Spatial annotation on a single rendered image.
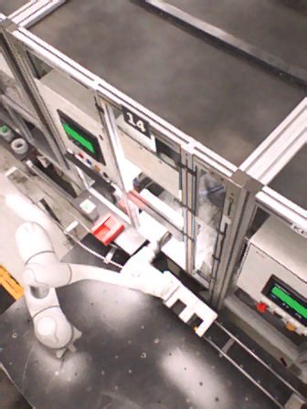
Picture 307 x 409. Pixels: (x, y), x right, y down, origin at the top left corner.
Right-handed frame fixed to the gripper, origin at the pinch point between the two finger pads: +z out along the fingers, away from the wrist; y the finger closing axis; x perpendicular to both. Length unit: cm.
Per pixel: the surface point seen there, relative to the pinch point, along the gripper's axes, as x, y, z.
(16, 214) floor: 151, -100, -50
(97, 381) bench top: -18, -32, -88
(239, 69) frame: -12, 101, 24
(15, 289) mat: 94, -99, -94
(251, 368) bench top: -76, -32, -26
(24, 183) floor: 172, -100, -26
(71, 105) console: 38, 83, -14
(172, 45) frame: 14, 101, 19
